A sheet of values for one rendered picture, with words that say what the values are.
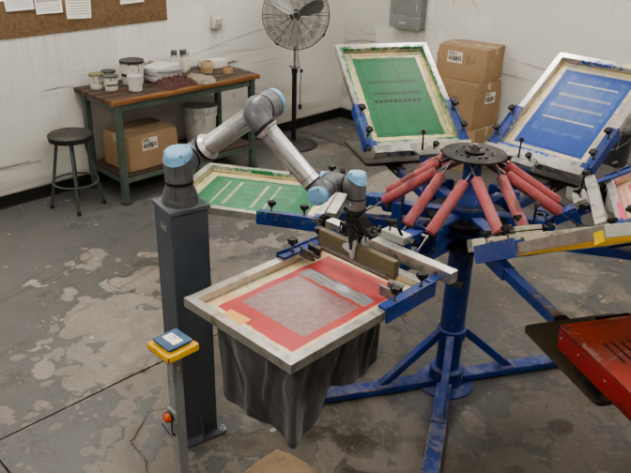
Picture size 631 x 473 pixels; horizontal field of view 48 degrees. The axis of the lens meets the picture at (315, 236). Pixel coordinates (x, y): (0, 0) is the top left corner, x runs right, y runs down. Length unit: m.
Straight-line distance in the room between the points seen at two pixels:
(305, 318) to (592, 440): 1.76
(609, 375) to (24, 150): 4.95
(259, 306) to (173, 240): 0.50
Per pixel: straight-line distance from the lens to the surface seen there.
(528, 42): 6.95
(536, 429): 3.83
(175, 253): 3.01
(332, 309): 2.71
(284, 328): 2.59
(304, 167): 2.67
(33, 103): 6.17
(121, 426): 3.72
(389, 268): 2.78
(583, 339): 2.47
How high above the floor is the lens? 2.38
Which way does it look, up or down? 26 degrees down
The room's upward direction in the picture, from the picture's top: 2 degrees clockwise
